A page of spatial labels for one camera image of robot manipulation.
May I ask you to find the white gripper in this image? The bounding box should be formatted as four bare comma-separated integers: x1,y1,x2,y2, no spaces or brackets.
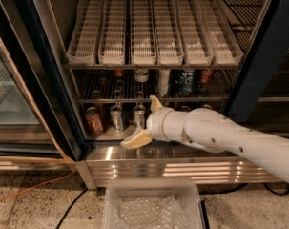
120,95,186,149

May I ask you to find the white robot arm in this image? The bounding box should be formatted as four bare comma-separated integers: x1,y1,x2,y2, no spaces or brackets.
121,95,289,183

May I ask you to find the silver can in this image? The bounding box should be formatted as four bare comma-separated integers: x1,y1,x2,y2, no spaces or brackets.
110,105,124,133
134,105,146,129

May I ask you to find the silver can bottom left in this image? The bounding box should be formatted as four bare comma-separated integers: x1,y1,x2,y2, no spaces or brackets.
110,105,124,133

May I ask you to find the orange can bottom shelf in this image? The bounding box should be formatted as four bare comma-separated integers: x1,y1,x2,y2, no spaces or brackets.
180,105,192,112

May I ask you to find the tall white can middle shelf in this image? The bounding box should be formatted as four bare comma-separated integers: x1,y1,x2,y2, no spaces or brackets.
158,70,171,97

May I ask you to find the red-orange can bottom shelf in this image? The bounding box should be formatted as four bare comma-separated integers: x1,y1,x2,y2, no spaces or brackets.
85,107,104,134

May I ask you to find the blue can middle shelf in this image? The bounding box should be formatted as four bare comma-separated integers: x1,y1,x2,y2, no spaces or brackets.
177,70,195,97

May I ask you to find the blue white can bottom shelf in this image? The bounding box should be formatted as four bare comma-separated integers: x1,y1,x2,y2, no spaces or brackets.
201,104,213,110

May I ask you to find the red can middle shelf right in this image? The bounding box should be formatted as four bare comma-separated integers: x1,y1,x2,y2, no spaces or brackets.
200,69,214,83

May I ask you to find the stainless steel fridge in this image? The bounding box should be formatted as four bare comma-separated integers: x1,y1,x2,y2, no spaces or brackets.
33,0,283,187

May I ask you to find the open glass fridge door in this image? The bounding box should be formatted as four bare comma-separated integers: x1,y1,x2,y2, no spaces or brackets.
0,0,82,161

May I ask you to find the clear plastic bin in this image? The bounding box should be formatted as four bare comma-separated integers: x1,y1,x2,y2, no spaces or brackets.
102,177,207,229

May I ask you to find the middle wire shelf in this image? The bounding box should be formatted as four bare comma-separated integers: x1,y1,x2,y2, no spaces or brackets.
74,70,235,104

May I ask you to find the black cable right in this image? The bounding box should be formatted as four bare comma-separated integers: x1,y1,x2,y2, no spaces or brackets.
198,182,289,197

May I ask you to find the black cable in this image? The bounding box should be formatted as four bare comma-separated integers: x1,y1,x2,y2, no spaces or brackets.
198,182,289,197
55,188,89,229

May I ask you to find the orange cable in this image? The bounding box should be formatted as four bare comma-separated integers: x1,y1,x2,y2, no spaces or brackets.
0,171,76,206

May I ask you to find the black cable left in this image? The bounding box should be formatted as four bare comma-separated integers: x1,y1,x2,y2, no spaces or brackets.
55,188,89,229

